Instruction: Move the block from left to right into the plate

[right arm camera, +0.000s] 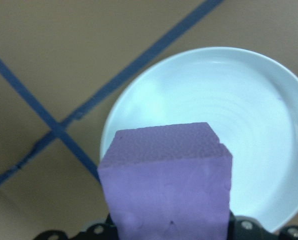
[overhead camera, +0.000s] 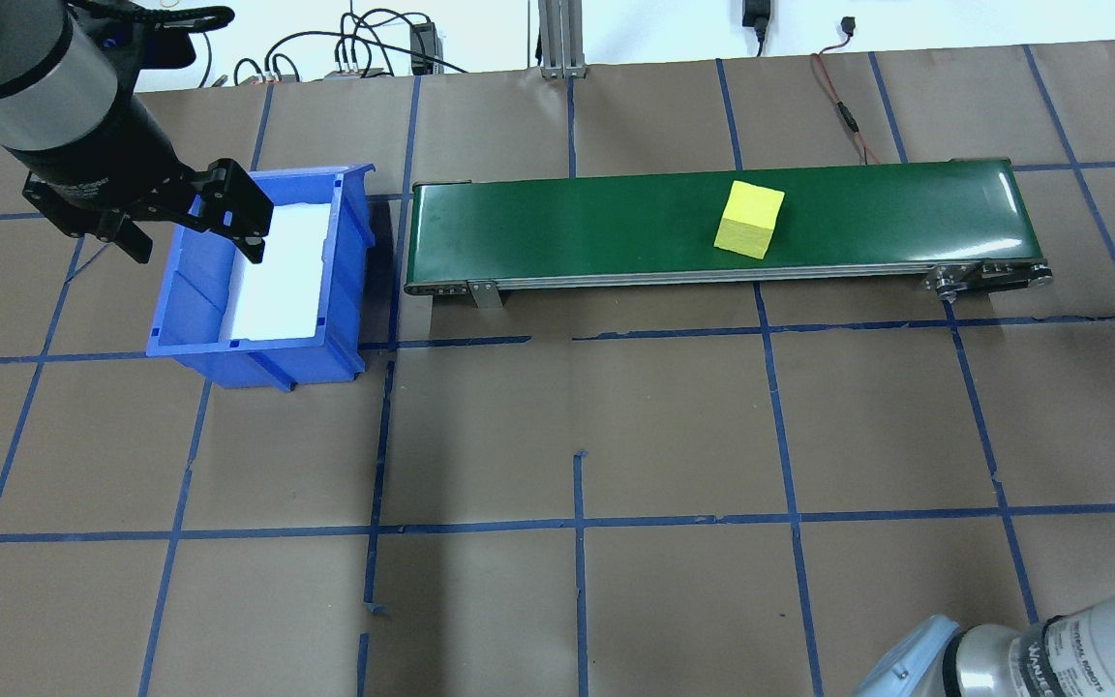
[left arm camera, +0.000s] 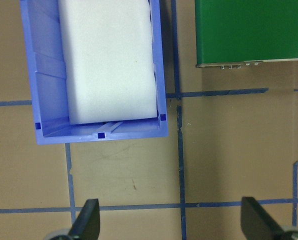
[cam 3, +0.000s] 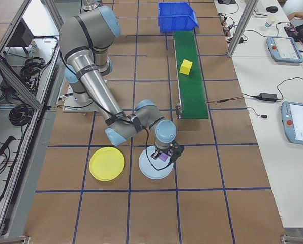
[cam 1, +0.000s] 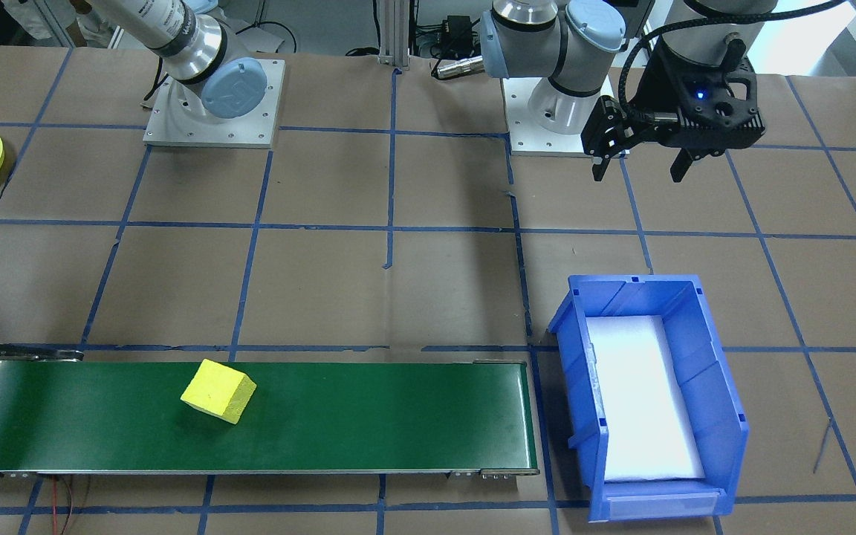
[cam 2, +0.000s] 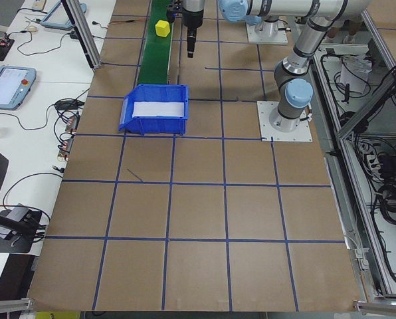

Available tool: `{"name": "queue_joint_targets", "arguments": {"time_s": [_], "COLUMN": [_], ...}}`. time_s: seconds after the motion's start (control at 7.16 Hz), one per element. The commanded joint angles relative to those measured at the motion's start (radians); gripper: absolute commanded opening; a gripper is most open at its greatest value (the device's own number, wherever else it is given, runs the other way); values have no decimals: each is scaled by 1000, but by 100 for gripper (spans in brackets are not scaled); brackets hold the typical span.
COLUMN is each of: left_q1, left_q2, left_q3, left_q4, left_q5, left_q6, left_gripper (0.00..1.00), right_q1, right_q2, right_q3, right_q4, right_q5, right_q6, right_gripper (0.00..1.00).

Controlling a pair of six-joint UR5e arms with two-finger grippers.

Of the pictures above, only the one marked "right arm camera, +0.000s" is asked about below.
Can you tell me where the white round plate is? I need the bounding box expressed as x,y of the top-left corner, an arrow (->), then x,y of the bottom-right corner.
100,46 -> 298,235

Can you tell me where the purple foam cube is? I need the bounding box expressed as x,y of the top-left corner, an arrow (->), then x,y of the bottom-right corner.
97,121 -> 234,240

